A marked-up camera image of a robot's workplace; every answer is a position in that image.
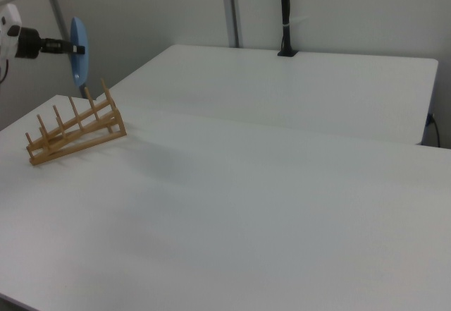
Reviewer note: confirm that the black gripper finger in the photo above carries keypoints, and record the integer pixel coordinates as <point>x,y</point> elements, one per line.
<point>78,49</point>

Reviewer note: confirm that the black camera stand pole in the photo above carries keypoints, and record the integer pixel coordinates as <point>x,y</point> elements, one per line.
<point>286,7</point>

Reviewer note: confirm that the grey slanted partition post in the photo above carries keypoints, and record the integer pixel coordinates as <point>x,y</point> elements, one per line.
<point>56,4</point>

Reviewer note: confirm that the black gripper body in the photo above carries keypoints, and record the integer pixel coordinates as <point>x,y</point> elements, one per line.
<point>28,43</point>

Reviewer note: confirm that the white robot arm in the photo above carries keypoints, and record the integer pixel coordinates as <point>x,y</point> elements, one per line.
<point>7,39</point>

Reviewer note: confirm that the blue plastic plate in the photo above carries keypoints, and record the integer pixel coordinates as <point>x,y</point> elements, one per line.
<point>82,67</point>

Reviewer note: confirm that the grey upright partition post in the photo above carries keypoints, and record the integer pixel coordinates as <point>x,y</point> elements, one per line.
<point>232,7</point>

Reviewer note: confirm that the wooden plate rack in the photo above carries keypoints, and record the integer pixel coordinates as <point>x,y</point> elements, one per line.
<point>105,139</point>

